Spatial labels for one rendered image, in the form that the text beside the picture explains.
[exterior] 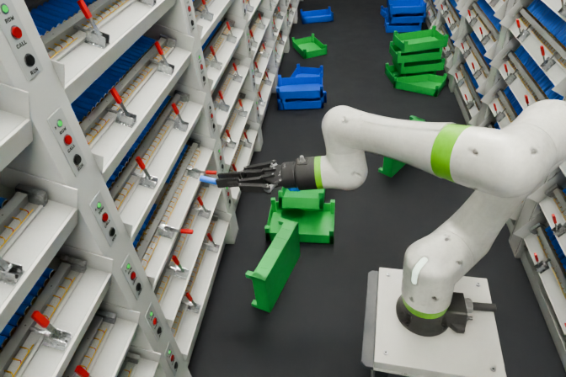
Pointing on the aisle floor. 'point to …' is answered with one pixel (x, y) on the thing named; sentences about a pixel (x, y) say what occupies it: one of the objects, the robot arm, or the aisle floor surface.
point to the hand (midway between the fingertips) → (228, 179)
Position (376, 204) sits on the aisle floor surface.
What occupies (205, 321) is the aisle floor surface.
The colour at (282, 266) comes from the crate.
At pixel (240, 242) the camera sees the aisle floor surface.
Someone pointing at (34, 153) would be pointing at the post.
